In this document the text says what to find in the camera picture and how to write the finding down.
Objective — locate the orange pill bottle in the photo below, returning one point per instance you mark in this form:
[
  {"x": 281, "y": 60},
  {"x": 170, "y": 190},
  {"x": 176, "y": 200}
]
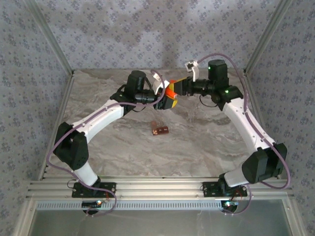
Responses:
[{"x": 169, "y": 92}]

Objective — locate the brown weekly pill organizer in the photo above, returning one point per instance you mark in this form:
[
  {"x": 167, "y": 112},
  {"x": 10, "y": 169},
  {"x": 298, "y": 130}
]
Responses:
[{"x": 163, "y": 130}]

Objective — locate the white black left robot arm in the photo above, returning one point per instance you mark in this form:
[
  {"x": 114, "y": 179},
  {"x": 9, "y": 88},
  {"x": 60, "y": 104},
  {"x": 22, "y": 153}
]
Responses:
[{"x": 98, "y": 115}]

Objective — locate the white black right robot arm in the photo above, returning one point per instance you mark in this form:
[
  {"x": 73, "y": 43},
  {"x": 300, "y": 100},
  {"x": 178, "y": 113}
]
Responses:
[{"x": 243, "y": 123}]

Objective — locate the small controller board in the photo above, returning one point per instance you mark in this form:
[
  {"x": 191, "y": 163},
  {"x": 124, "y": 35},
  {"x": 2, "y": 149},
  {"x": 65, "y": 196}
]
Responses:
[
  {"x": 92, "y": 203},
  {"x": 230, "y": 204}
]

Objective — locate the grey metal panel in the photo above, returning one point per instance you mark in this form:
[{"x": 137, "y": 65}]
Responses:
[{"x": 160, "y": 223}]

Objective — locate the aluminium side rail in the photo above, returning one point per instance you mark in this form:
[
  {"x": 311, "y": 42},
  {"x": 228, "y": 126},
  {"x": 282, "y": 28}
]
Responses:
[
  {"x": 253, "y": 98},
  {"x": 59, "y": 123}
]

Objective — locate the aluminium frame post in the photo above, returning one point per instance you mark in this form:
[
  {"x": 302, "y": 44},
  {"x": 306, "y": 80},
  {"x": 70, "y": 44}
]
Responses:
[
  {"x": 50, "y": 37},
  {"x": 23, "y": 218},
  {"x": 295, "y": 218},
  {"x": 265, "y": 37}
]

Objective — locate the aluminium mounting rail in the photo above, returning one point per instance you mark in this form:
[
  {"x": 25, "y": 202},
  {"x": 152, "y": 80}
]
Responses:
[{"x": 160, "y": 188}]

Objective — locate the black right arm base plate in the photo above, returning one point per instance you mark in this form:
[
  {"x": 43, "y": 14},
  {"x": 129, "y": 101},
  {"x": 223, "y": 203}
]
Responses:
[{"x": 209, "y": 190}]

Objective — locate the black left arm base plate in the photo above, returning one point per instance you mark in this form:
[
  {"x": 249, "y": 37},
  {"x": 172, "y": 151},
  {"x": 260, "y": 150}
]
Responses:
[{"x": 108, "y": 188}]

